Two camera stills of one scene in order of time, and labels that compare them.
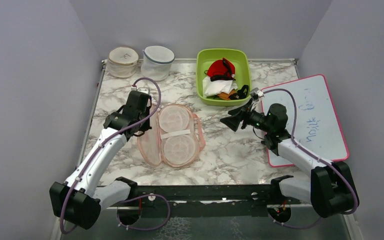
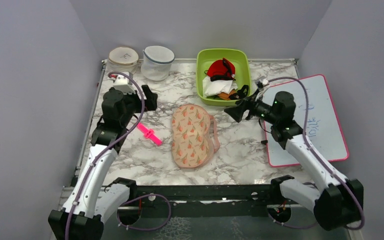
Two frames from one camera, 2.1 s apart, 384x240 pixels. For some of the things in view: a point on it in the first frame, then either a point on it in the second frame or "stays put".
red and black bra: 221,70 stays put
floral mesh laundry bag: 174,136 to 196,137
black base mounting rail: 204,200 stays put
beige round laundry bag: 122,62 stays put
